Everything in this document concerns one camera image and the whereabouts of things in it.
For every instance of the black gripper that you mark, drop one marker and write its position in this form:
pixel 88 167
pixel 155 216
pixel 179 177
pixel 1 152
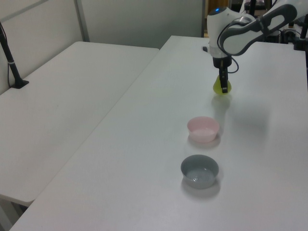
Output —
pixel 222 62

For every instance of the green pear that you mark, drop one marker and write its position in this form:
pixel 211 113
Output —
pixel 216 88

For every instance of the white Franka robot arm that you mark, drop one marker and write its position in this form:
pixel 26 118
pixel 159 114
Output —
pixel 237 41

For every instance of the pink plastic bowl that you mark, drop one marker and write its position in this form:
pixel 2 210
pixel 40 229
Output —
pixel 203 131

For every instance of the grey plastic bowl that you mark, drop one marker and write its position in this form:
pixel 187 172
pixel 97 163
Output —
pixel 199 173

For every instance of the small black table fixture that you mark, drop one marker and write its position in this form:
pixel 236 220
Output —
pixel 204 48

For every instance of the dark lab equipment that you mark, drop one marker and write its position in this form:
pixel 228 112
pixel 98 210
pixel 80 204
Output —
pixel 287 32

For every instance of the white side table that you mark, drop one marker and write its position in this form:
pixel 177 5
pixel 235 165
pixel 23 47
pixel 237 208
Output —
pixel 60 108

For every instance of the grey partition frame post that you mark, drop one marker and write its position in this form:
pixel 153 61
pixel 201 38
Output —
pixel 82 21

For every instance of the black clamped camera pole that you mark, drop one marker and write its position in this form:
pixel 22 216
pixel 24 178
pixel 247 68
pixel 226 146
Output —
pixel 10 65

